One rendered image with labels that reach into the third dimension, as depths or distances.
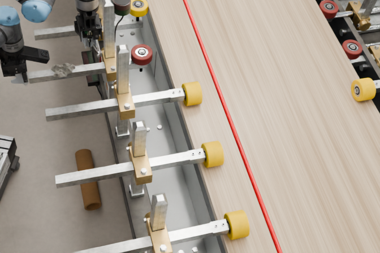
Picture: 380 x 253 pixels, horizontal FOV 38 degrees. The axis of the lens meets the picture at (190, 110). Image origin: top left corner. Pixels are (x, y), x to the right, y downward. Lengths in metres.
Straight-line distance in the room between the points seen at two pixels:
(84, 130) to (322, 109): 1.38
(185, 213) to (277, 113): 0.49
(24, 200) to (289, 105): 1.39
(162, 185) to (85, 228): 0.71
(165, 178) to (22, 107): 1.21
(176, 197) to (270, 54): 0.65
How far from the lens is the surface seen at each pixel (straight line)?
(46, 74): 2.06
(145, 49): 2.07
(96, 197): 2.66
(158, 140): 2.17
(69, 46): 3.32
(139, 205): 1.94
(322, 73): 2.14
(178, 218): 2.01
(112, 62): 2.07
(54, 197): 2.76
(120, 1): 1.90
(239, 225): 1.64
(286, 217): 1.77
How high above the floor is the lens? 2.44
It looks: 54 degrees down
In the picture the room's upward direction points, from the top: 10 degrees clockwise
